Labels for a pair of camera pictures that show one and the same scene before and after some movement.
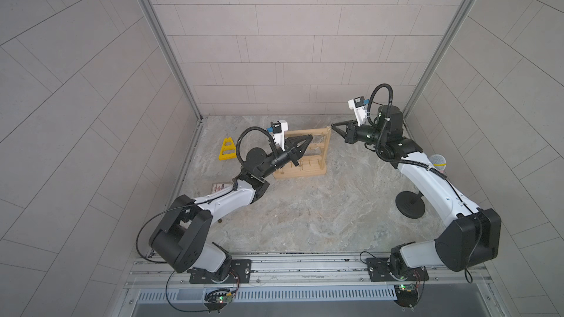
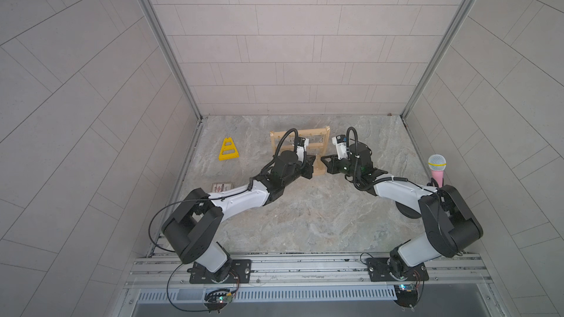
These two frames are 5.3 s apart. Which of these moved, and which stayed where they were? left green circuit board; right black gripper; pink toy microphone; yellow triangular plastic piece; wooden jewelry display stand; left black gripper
Moved: left black gripper; right black gripper
Stayed: left green circuit board; wooden jewelry display stand; yellow triangular plastic piece; pink toy microphone
